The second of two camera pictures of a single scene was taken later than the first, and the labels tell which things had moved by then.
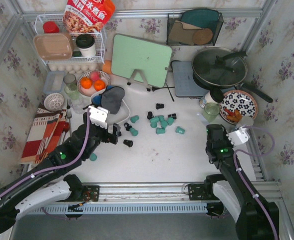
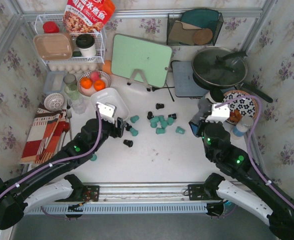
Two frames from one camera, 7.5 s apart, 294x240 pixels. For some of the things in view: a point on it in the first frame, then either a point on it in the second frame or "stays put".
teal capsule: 179,130 stays put
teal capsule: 134,132 stays put
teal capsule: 134,119 stays put
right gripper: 215,132 → 196,127
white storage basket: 122,115 stays put
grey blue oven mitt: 110,99 → 204,109
